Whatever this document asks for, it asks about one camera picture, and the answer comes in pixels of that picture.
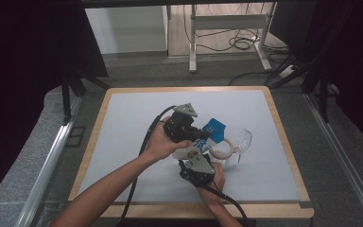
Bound left hand-held gripper black cable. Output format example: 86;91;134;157
116;105;177;227

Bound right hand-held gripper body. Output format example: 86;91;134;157
179;153;216;187

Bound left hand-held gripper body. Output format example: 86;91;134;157
164;102;203;144

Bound white metal desk frame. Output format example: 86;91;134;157
188;2;274;74

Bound white power strip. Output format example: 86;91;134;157
278;64;298;79

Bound blue and white bag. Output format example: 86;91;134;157
172;117;227;160

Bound coiled black floor cables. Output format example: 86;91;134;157
182;3;289;55

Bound white cabinet panel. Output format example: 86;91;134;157
84;5;169;55

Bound black metal stand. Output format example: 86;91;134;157
264;6;341;125

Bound person's left hand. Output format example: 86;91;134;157
143;116;192;164

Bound light grey table mat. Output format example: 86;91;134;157
78;89;302;202

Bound hand-held gripper black cable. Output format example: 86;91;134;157
116;105;177;227
198;183;250;227

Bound black curtain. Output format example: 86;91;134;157
268;0;363;155
0;0;110;211

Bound person's right hand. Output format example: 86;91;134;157
198;163;226;198

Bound black tripod stand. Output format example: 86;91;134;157
60;70;111;125

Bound right hand-held gripper black cable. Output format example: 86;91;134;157
198;183;250;227

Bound aluminium rail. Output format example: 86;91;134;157
14;94;83;227
302;93;363;225

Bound black square floor plate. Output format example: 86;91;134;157
64;126;87;148

